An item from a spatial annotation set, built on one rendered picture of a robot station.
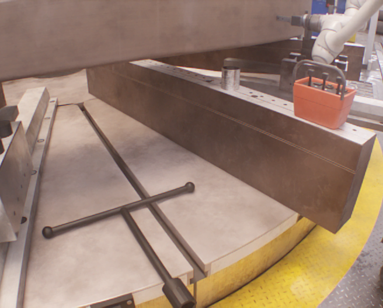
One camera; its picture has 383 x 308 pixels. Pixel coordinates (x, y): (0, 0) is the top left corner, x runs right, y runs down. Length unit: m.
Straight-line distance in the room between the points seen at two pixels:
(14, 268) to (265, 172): 0.99
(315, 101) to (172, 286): 0.74
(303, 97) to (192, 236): 0.62
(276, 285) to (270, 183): 0.44
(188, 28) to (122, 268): 0.90
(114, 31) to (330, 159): 0.86
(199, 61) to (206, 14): 1.93
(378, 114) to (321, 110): 1.25
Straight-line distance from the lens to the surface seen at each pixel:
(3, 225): 0.99
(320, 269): 1.53
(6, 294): 1.03
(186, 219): 1.20
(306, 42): 2.26
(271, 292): 1.39
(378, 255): 1.72
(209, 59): 3.22
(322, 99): 1.08
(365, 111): 2.30
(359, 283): 1.55
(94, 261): 1.09
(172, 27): 1.23
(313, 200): 1.22
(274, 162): 1.26
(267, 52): 3.23
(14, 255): 1.13
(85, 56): 1.13
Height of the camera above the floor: 1.10
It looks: 29 degrees down
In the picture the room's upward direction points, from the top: straight up
